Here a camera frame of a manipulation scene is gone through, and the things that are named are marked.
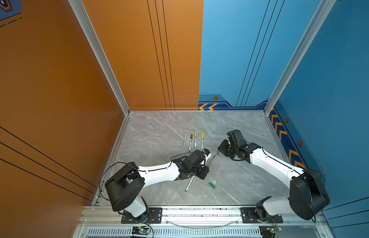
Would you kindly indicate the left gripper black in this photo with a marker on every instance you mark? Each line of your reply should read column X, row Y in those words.
column 205, row 171

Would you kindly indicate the left aluminium corner post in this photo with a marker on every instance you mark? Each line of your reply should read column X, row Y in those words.
column 96, row 46

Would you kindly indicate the right aluminium corner post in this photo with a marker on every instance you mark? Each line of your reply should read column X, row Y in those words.
column 311, row 31

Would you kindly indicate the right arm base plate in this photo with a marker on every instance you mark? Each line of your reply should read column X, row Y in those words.
column 250, row 215

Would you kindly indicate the left green circuit board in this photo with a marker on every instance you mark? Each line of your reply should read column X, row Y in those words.
column 141, row 232

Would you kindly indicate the right green circuit board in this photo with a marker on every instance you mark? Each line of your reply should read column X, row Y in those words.
column 269, row 232

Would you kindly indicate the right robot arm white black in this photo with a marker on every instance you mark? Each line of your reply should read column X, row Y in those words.
column 307, row 193

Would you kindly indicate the white pen light green end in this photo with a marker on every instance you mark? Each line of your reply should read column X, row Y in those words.
column 195, row 139

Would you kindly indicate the white pen green tip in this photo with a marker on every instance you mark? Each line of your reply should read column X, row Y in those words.
column 189, row 183

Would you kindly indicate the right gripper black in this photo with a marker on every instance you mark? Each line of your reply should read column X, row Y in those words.
column 221, row 148

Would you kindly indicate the white pen yellow end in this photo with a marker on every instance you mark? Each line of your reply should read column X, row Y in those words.
column 202, row 140

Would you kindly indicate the green circuit board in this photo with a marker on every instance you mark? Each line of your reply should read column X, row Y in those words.
column 141, row 232
column 269, row 232

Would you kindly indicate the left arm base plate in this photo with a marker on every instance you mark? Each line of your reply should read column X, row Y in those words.
column 151, row 216

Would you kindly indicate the aluminium corner post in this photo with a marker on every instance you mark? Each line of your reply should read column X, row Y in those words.
column 96, row 46
column 311, row 31

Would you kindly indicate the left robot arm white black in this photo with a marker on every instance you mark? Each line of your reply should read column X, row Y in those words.
column 124, row 187

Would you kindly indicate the aluminium front rail frame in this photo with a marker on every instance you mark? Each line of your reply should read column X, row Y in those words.
column 206, row 221

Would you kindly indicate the white pen dark green end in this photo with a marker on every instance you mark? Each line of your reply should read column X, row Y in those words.
column 185, row 138

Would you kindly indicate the white pen brown end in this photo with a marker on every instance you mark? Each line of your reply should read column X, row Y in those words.
column 190, row 143

